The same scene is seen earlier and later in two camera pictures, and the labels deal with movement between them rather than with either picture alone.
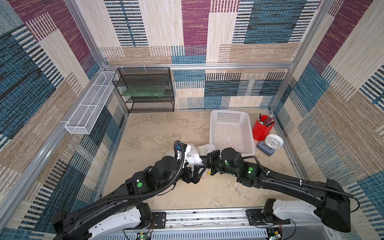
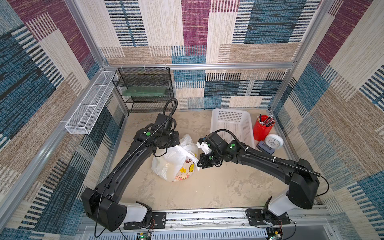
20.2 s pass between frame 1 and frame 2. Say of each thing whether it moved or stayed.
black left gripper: moved
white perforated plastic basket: stayed
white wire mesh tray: stayed
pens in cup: stayed
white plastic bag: moved
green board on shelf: stayed
